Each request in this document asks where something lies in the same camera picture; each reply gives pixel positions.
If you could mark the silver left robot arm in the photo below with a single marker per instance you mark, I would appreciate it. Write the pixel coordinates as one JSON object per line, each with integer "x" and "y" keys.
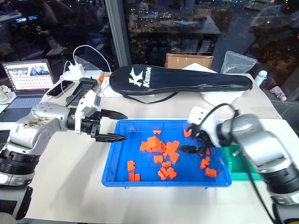
{"x": 30, "y": 137}

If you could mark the pale figurine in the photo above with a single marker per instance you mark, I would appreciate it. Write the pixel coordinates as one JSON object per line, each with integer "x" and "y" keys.
{"x": 4, "y": 94}

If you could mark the blue plastic bin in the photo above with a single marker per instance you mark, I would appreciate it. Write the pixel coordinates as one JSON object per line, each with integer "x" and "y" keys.
{"x": 144, "y": 123}

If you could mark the small grey battery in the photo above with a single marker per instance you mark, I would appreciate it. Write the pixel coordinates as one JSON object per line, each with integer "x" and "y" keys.
{"x": 235, "y": 153}

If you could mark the white paper stack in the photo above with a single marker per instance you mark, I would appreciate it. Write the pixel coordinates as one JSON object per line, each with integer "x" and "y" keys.
{"x": 222, "y": 96}

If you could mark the clear plastic zip bag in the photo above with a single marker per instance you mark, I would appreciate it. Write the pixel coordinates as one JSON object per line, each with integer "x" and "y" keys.
{"x": 238, "y": 63}

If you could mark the white charger plug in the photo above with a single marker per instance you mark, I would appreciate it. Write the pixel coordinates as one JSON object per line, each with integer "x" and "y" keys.
{"x": 76, "y": 69}

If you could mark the open grey laptop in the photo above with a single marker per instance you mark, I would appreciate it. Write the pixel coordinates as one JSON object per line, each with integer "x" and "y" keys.
{"x": 28, "y": 79}

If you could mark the black Kason racket bag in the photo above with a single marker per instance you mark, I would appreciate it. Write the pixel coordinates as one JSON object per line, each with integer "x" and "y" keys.
{"x": 187, "y": 81}

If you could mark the white bottle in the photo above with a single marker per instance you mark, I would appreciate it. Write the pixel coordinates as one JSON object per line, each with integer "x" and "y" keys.
{"x": 260, "y": 79}

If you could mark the grey window frame post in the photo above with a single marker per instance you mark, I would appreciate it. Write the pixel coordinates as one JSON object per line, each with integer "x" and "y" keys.
{"x": 118, "y": 35}

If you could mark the brown cardboard box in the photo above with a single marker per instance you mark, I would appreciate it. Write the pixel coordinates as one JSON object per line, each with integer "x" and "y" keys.
{"x": 184, "y": 60}

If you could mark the small orange block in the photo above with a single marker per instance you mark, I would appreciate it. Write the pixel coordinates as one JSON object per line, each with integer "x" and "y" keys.
{"x": 131, "y": 177}
{"x": 205, "y": 152}
{"x": 137, "y": 177}
{"x": 211, "y": 172}
{"x": 172, "y": 173}
{"x": 172, "y": 146}
{"x": 158, "y": 159}
{"x": 166, "y": 164}
{"x": 205, "y": 162}
{"x": 131, "y": 165}
{"x": 186, "y": 133}
{"x": 174, "y": 157}
{"x": 162, "y": 174}
{"x": 157, "y": 132}

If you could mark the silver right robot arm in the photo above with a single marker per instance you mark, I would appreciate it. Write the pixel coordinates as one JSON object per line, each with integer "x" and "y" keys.
{"x": 257, "y": 140}

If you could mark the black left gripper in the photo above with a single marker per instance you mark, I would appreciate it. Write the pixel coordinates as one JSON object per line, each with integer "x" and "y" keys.
{"x": 92, "y": 127}

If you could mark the green plastic bin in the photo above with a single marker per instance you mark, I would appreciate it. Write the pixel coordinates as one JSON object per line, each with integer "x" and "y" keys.
{"x": 238, "y": 166}

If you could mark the black plastic tray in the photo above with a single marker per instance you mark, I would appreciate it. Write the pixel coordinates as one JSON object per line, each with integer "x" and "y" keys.
{"x": 80, "y": 92}

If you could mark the white power strip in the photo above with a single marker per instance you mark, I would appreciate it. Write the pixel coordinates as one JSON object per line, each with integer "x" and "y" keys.
{"x": 91, "y": 74}

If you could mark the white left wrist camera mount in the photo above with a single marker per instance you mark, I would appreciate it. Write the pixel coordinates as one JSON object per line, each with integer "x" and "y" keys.
{"x": 87, "y": 105}

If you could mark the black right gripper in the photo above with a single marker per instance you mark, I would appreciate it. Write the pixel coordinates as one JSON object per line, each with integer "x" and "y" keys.
{"x": 205, "y": 138}

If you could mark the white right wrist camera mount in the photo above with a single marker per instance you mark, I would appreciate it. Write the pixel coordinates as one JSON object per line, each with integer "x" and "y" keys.
{"x": 196, "y": 115}

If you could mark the small orange cap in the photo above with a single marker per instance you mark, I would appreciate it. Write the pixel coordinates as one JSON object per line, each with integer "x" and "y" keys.
{"x": 101, "y": 78}

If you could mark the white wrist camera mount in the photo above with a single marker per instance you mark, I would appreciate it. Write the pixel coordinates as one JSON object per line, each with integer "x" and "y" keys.
{"x": 87, "y": 105}
{"x": 196, "y": 115}

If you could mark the black smartphone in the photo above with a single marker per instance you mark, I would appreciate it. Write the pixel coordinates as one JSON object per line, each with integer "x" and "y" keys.
{"x": 60, "y": 88}

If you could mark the large orange block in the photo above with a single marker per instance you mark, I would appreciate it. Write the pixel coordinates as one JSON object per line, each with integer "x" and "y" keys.
{"x": 150, "y": 144}

